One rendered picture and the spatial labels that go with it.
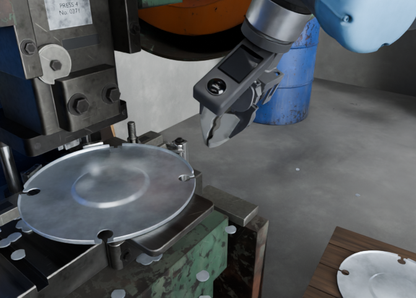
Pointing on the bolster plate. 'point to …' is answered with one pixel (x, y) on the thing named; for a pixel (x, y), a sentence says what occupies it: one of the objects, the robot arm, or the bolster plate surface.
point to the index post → (182, 152)
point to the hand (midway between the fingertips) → (208, 141)
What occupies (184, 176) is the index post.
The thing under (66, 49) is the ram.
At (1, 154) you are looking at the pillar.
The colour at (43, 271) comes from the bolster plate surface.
